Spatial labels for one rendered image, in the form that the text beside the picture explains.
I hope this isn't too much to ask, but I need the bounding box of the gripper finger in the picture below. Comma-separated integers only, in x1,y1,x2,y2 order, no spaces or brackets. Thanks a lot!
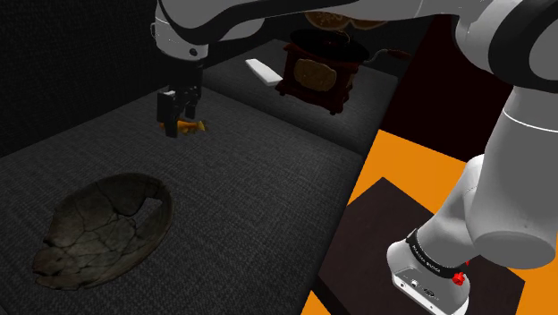
156,89,181,139
182,87,202,122

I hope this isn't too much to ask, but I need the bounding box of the small orange yellow object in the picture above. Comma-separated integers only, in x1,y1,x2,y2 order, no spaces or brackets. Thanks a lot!
158,119,208,134

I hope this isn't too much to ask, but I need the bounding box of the white flat rectangular bar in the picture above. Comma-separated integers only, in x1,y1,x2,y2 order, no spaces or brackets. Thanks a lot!
244,58,284,87

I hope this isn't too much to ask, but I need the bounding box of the dark grey fabric sofa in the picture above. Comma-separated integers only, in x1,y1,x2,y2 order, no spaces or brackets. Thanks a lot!
0,0,420,315

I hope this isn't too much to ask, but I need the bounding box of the broken dark cracked bowl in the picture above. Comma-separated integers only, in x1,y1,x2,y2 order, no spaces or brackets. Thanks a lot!
31,172,174,292

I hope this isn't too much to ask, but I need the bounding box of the dark robot stand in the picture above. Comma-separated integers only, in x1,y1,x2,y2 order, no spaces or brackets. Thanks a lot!
312,176,527,315

